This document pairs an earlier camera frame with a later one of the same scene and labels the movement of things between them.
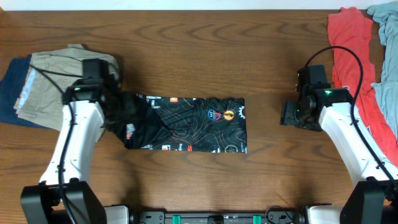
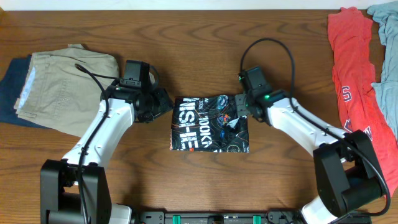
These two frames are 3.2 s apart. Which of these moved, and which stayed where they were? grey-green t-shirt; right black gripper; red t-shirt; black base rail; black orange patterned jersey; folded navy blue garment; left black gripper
Moved: black orange patterned jersey; right black gripper; left black gripper
Stayed: red t-shirt; black base rail; grey-green t-shirt; folded navy blue garment
